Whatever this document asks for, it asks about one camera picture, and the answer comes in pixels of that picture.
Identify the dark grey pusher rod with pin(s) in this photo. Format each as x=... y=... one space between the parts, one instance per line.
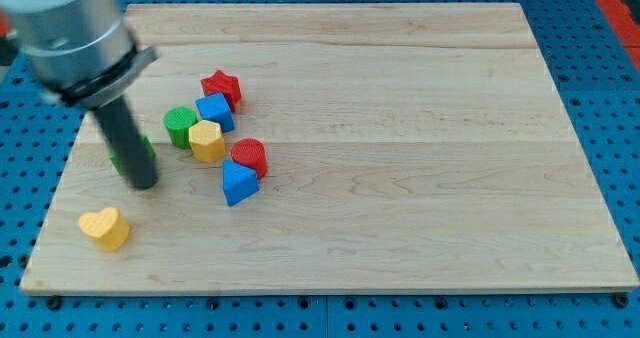
x=125 y=141

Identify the green star block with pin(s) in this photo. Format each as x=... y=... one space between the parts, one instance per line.
x=115 y=159

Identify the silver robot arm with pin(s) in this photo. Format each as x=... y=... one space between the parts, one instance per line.
x=84 y=53

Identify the red star block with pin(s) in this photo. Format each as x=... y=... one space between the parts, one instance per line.
x=228 y=85

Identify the green cylinder block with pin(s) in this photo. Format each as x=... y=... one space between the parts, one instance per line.
x=177 y=122

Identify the yellow hexagon block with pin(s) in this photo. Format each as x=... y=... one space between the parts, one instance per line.
x=207 y=141

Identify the blue cube block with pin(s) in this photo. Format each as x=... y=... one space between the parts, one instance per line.
x=215 y=108

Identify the yellow heart block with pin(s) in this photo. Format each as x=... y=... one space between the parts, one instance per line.
x=108 y=229

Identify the blue triangle block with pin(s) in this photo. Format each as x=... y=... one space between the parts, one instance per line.
x=238 y=182

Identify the red cylinder block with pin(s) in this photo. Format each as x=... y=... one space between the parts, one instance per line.
x=251 y=153

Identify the wooden board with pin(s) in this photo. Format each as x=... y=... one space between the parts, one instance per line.
x=412 y=149

